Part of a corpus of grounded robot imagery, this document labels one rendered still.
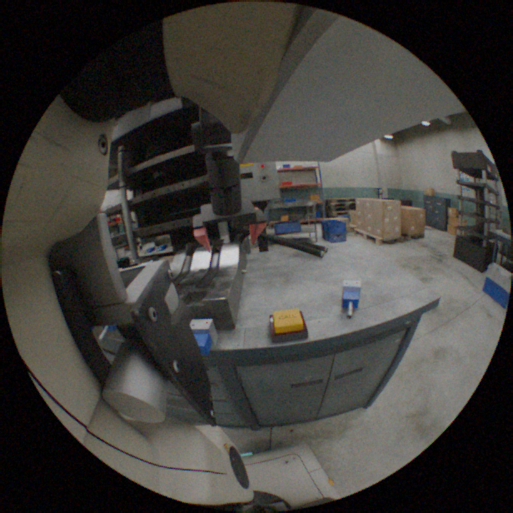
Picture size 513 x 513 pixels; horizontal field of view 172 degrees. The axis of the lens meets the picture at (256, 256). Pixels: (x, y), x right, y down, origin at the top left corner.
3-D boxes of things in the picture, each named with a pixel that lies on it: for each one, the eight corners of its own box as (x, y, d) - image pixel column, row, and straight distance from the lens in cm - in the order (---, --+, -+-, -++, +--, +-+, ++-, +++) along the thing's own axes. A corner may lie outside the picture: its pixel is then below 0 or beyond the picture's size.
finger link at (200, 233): (199, 244, 45) (191, 209, 40) (229, 238, 45) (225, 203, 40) (201, 264, 39) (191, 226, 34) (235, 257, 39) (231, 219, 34)
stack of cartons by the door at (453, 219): (466, 238, 692) (468, 211, 684) (463, 239, 663) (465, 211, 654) (450, 231, 733) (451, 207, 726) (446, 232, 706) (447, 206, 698)
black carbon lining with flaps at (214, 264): (210, 295, 49) (201, 260, 46) (159, 297, 56) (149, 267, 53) (229, 255, 81) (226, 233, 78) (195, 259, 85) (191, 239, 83)
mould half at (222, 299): (235, 329, 46) (223, 279, 39) (149, 328, 58) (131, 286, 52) (246, 261, 90) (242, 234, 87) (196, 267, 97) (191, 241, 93)
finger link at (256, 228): (228, 238, 45) (224, 203, 40) (257, 233, 46) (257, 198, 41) (234, 257, 39) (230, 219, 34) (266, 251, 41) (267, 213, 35)
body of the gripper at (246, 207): (201, 213, 40) (196, 181, 37) (248, 205, 41) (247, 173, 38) (203, 230, 34) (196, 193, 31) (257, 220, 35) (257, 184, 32)
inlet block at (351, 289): (357, 326, 45) (361, 307, 42) (337, 325, 45) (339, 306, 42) (358, 297, 56) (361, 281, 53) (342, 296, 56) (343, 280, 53)
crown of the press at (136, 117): (221, 145, 113) (214, 73, 145) (83, 200, 185) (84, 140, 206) (238, 167, 200) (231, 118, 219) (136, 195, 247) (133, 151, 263)
